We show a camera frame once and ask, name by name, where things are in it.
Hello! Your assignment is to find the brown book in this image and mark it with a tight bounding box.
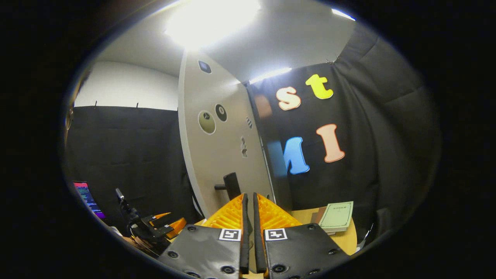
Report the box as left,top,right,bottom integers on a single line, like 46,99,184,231
310,207,338,236

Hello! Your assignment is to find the ceiling light panel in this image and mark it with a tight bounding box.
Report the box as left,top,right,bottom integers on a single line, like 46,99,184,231
166,0,261,49

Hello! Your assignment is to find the black door handle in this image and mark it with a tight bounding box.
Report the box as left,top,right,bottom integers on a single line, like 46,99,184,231
214,172,241,200

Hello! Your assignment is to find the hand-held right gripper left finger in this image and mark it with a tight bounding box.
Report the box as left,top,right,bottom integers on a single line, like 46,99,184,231
159,193,250,279

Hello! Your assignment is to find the light grey cabinet door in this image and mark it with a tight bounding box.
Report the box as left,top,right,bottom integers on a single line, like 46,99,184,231
178,50,276,217

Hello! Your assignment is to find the black backdrop cloth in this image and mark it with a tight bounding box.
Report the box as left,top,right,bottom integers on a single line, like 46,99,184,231
64,23,442,252

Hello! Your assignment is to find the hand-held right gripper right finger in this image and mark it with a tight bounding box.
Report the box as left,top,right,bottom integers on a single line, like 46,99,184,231
254,193,351,279

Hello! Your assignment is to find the pale green notebook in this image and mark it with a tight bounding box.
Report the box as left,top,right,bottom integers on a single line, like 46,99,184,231
319,201,354,232

